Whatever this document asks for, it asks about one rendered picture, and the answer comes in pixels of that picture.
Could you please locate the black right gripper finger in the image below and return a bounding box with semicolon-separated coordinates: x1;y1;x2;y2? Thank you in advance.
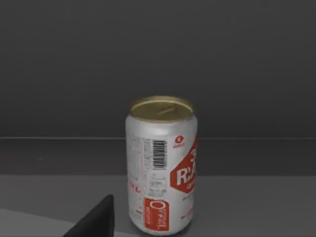
62;194;115;237

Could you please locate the red and white can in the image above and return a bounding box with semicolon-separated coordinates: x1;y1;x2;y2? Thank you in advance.
124;95;198;235

